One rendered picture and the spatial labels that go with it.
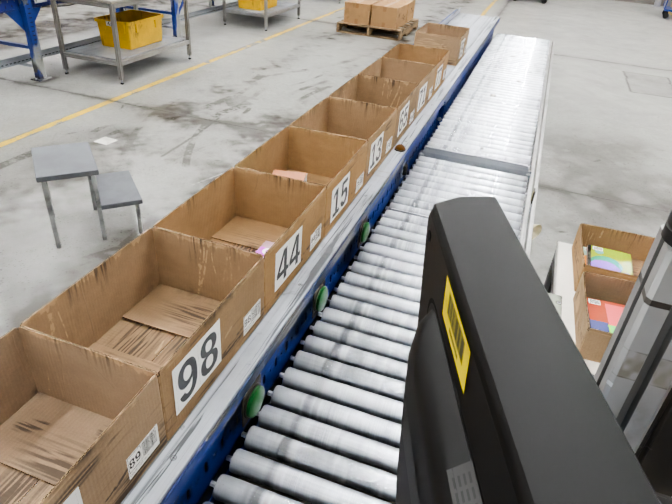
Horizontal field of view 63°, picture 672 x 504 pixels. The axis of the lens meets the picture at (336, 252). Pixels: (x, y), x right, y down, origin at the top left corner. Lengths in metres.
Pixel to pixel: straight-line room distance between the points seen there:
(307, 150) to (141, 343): 0.98
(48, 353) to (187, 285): 0.40
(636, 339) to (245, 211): 1.39
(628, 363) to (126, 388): 0.81
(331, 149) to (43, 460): 1.29
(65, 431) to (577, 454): 0.99
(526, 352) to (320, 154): 1.72
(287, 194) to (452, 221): 1.25
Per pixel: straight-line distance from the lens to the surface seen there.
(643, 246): 2.12
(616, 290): 1.82
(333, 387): 1.34
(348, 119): 2.31
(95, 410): 1.15
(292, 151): 2.00
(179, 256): 1.35
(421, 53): 3.39
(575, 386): 0.27
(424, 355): 0.36
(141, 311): 1.36
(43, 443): 1.14
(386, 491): 1.20
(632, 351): 0.44
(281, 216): 1.64
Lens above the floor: 1.72
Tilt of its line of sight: 32 degrees down
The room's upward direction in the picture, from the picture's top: 5 degrees clockwise
